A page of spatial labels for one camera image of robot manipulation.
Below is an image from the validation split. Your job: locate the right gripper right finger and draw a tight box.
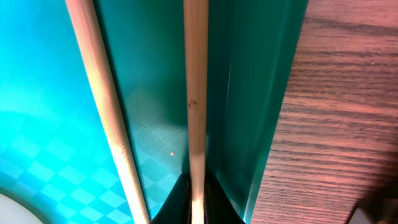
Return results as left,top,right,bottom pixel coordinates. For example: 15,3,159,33
204,170,244,224

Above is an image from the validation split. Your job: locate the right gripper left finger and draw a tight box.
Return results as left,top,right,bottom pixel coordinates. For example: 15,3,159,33
150,173,192,224

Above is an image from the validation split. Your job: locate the white bowl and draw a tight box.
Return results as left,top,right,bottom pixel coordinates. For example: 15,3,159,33
0,194,43,224

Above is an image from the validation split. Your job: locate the wooden chopstick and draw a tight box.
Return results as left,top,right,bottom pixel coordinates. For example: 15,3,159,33
65,0,150,224
183,0,209,224

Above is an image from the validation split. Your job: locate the teal serving tray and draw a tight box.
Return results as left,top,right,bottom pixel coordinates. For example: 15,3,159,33
1,0,307,223

